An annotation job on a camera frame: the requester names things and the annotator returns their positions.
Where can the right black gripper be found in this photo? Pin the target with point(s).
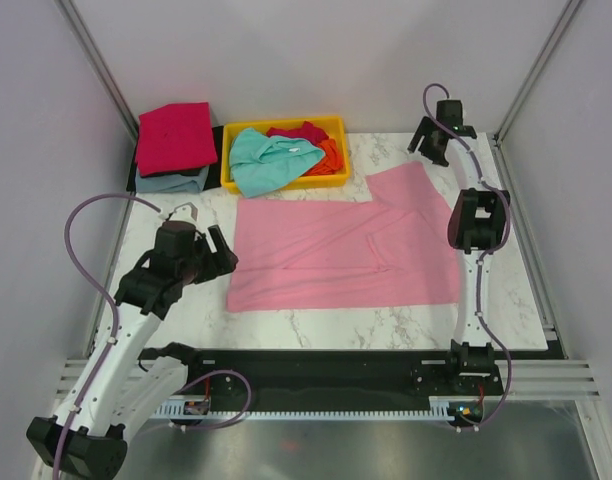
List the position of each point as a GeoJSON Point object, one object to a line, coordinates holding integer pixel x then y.
{"type": "Point", "coordinates": [424, 128]}

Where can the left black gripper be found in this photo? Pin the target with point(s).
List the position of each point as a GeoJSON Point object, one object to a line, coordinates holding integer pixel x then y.
{"type": "Point", "coordinates": [222, 262]}

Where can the pink t shirt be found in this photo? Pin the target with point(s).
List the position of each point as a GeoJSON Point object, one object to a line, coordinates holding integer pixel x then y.
{"type": "Point", "coordinates": [389, 251]}

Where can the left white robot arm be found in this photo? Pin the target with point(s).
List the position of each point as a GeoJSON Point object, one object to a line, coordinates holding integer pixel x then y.
{"type": "Point", "coordinates": [88, 435]}

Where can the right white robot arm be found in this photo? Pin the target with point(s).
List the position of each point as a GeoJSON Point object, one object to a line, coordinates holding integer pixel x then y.
{"type": "Point", "coordinates": [478, 226]}

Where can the yellow plastic bin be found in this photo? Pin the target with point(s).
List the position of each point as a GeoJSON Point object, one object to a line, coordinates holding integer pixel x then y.
{"type": "Point", "coordinates": [334, 127]}

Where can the folded grey blue t shirt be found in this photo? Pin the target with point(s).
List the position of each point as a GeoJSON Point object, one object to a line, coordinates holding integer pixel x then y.
{"type": "Point", "coordinates": [172, 183]}

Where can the orange t shirt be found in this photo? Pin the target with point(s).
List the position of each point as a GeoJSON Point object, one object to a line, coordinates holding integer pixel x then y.
{"type": "Point", "coordinates": [331, 163]}

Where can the teal t shirt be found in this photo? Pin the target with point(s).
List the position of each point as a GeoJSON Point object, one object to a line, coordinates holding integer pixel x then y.
{"type": "Point", "coordinates": [260, 164]}

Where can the dark red t shirt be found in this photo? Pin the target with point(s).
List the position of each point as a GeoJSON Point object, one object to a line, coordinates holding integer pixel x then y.
{"type": "Point", "coordinates": [307, 131]}

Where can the folded crimson t shirt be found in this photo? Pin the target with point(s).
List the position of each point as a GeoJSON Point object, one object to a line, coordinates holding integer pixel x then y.
{"type": "Point", "coordinates": [174, 138]}

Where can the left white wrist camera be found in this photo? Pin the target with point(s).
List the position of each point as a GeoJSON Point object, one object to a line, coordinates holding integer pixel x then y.
{"type": "Point", "coordinates": [185, 212]}

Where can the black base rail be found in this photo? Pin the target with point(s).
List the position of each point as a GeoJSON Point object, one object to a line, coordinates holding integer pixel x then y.
{"type": "Point", "coordinates": [305, 380]}

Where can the white slotted cable duct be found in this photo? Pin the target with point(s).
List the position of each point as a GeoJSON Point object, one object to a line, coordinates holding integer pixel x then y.
{"type": "Point", "coordinates": [179, 409]}

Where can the right aluminium frame post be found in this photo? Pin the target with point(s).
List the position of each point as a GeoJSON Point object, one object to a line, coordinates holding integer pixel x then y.
{"type": "Point", "coordinates": [551, 44]}

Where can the aluminium frame post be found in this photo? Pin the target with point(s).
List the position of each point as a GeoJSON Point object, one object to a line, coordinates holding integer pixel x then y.
{"type": "Point", "coordinates": [551, 44]}
{"type": "Point", "coordinates": [77, 24]}

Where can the left aluminium frame post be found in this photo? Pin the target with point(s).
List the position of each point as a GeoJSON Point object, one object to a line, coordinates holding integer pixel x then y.
{"type": "Point", "coordinates": [77, 24]}

